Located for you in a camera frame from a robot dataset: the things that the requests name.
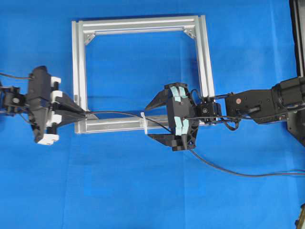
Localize silver aluminium extrusion frame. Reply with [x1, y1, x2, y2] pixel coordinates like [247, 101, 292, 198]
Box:
[71, 15, 215, 134]

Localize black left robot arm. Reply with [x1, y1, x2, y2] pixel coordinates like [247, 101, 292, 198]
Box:
[0, 66, 88, 145]

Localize black wire with plug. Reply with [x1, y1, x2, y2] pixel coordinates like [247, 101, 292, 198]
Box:
[84, 111, 305, 177]

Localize yellowish object bottom right corner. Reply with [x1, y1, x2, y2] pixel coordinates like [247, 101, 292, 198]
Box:
[295, 203, 305, 229]

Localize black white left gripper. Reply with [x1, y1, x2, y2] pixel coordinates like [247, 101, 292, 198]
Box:
[26, 66, 86, 146]

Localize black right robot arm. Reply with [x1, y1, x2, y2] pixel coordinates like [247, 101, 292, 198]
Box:
[145, 77, 305, 151]

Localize blue table mat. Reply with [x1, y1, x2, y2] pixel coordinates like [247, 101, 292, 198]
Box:
[0, 0, 305, 229]

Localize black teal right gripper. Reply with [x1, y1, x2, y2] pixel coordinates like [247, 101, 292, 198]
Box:
[145, 83, 199, 151]

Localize black stand at right edge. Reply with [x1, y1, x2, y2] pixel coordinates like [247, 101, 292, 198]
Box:
[289, 0, 305, 77]

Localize white string loop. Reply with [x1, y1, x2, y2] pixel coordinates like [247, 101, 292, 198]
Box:
[140, 112, 150, 135]

